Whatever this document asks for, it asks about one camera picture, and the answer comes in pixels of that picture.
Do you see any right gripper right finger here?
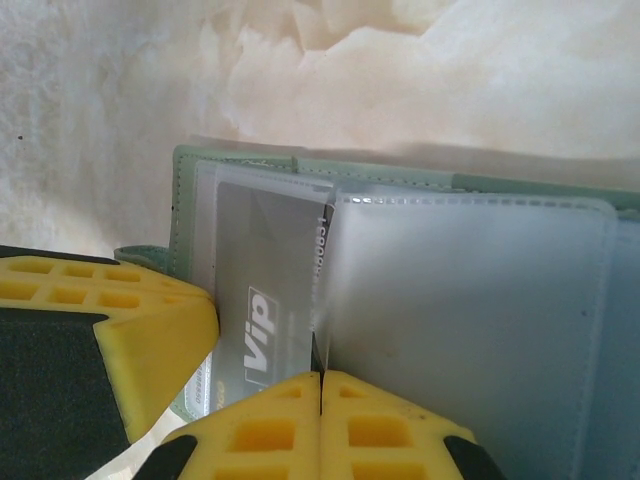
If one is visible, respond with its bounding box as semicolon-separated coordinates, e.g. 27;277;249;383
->
319;370;482;480

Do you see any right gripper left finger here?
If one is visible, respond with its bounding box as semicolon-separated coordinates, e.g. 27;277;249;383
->
152;370;321;480

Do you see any single black VIP card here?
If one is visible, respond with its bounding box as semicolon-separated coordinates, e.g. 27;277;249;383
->
184;180;335;419

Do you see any green leather card holder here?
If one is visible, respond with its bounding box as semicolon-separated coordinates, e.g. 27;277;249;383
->
113;143;640;480

